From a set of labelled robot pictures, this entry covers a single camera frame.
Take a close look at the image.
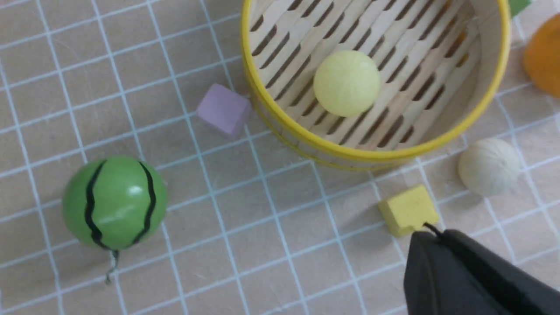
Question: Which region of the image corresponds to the yellow bun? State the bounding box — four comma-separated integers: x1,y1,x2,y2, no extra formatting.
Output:
313,50,381,117

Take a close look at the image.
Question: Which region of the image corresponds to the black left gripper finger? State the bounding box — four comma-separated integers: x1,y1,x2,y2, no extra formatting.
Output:
403,223,560,315

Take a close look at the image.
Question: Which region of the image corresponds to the white bun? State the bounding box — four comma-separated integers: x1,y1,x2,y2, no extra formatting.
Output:
458,138,522,197

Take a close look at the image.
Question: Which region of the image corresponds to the bamboo steamer tray yellow rim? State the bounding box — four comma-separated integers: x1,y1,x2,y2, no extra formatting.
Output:
241,0,511,170

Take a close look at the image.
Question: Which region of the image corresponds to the green toy watermelon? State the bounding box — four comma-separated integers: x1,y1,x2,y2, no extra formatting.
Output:
62,155,168,284

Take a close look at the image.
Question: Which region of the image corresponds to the purple cube block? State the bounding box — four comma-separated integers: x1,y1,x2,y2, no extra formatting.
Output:
196,84,252,140

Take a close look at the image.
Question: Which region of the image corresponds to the yellow notched block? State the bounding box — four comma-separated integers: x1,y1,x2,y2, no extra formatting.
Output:
378,185,440,238

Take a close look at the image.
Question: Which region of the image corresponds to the orange toy pear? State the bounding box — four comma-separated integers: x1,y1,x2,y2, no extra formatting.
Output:
523,13,560,98

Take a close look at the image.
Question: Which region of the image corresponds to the green cube block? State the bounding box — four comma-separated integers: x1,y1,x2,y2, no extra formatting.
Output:
508,0,532,18

